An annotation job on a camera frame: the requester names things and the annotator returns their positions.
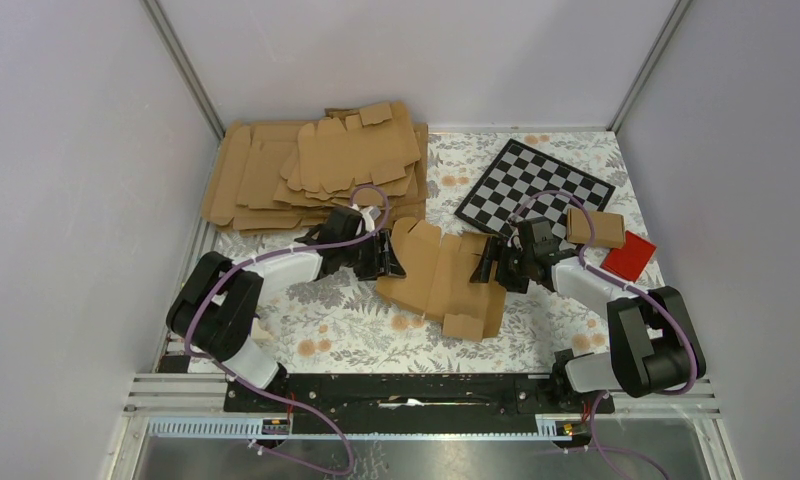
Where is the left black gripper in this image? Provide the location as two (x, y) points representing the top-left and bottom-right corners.
(340, 229), (405, 281)

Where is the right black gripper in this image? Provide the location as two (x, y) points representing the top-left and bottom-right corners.
(469, 236), (534, 295)

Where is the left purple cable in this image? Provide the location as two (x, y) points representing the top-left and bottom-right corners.
(183, 184), (391, 478)

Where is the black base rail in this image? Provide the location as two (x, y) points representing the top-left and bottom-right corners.
(223, 373), (593, 422)

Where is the floral table mat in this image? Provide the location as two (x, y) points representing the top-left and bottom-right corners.
(200, 132), (660, 373)

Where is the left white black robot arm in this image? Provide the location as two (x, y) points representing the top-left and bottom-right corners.
(165, 207), (406, 411)

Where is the brown cardboard box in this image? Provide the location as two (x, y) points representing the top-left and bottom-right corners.
(376, 217), (506, 342)

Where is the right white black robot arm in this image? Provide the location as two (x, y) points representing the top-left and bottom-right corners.
(469, 219), (706, 412)

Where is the folded small cardboard box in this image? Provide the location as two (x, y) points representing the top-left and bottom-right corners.
(566, 208), (626, 249)

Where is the stack of cardboard blanks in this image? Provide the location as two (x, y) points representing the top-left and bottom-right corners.
(202, 101), (429, 236)

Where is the red box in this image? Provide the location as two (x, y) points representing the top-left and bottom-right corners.
(601, 230), (657, 282)

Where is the black white checkerboard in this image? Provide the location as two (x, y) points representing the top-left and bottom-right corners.
(455, 140), (615, 238)

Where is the perforated metal cable tray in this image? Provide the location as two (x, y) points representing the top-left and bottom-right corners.
(147, 411), (572, 441)

